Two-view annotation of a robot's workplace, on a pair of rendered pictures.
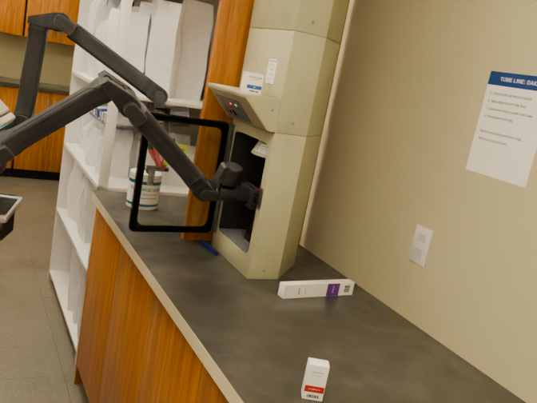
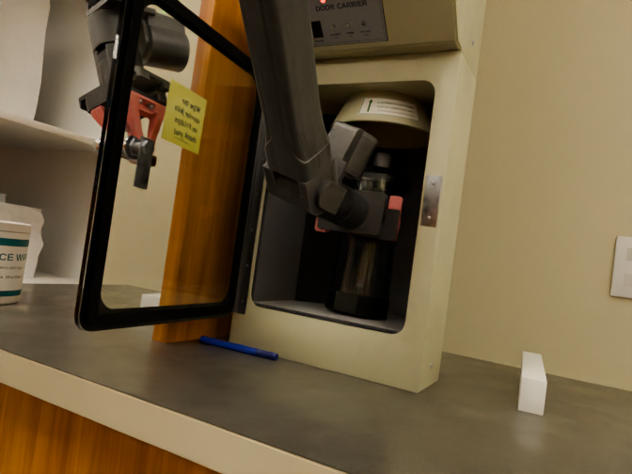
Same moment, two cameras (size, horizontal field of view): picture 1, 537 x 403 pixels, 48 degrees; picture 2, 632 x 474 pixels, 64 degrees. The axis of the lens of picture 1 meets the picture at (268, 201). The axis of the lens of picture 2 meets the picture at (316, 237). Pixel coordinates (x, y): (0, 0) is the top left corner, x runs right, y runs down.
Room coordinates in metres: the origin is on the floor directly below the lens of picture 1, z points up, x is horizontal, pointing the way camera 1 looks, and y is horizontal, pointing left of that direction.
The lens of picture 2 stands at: (1.32, 0.53, 1.11)
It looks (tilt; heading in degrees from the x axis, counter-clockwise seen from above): 2 degrees up; 327
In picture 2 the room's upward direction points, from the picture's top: 8 degrees clockwise
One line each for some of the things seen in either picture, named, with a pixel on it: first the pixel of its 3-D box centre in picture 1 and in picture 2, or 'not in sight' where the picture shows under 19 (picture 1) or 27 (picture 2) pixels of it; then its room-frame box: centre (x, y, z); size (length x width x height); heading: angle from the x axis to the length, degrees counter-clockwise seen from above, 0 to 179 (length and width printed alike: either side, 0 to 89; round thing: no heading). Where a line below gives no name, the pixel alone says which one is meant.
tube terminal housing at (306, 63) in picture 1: (281, 153); (377, 134); (2.00, -0.01, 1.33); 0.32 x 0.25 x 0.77; 29
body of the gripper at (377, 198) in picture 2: (240, 194); (345, 208); (1.92, 0.09, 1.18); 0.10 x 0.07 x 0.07; 30
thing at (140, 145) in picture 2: (150, 177); (140, 163); (1.91, 0.39, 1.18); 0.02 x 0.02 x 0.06; 34
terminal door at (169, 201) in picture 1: (179, 175); (190, 174); (1.98, 0.31, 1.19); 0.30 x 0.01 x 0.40; 124
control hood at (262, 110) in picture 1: (239, 105); (343, 7); (1.92, 0.15, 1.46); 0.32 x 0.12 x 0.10; 29
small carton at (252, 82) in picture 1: (252, 82); not in sight; (1.86, 0.12, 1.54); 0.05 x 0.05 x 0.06; 25
